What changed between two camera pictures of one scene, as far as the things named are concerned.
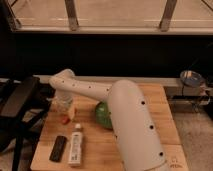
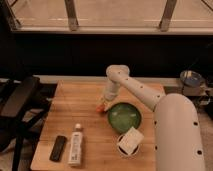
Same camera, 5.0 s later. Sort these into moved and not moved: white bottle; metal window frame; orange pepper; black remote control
Moved: orange pepper
Not moved: metal window frame; black remote control; white bottle
